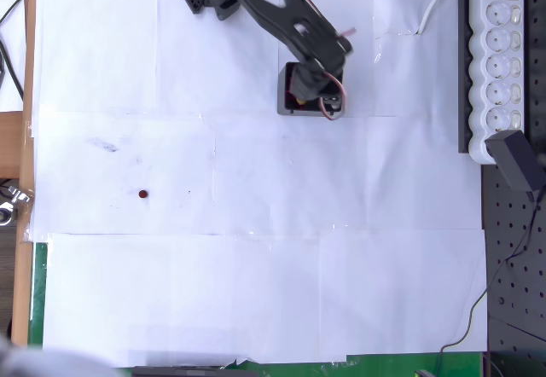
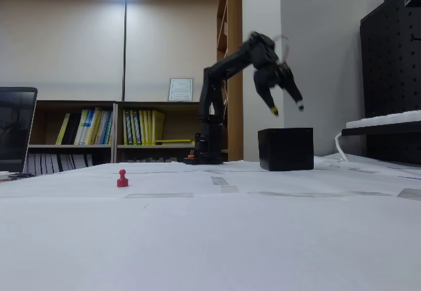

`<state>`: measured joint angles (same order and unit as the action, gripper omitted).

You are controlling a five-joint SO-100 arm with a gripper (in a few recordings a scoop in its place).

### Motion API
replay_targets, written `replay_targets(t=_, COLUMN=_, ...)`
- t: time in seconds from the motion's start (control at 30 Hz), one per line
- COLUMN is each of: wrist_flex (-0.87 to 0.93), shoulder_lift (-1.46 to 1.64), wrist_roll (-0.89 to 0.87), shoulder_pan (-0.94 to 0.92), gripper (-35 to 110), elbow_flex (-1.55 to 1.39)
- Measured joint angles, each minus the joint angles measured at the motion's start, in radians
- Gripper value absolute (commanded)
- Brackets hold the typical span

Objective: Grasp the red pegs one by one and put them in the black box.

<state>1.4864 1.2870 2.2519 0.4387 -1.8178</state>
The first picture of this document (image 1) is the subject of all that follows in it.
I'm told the black pegboard panel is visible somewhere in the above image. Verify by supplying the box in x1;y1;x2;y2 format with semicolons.
480;0;546;377

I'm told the black power adapter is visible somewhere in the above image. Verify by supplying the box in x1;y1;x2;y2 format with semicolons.
485;129;542;202

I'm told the black open box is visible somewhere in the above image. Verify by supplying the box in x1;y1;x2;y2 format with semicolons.
276;61;345;117

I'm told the white paper table cover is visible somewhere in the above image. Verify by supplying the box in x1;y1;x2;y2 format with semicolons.
27;0;490;368

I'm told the silver metal clamp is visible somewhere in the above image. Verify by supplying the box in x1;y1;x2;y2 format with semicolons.
0;184;34;225

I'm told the thin black adapter cable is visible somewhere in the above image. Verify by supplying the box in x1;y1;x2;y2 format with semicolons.
434;188;546;377

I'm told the white power cable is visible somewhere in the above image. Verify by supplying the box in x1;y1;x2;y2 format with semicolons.
416;0;462;36

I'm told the blurred gray object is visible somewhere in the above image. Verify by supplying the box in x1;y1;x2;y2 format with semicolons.
0;336;119;377

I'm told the green cutting mat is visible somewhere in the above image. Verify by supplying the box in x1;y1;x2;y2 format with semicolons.
28;242;485;377

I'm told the white power strip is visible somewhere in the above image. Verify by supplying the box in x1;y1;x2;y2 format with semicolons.
468;0;526;165

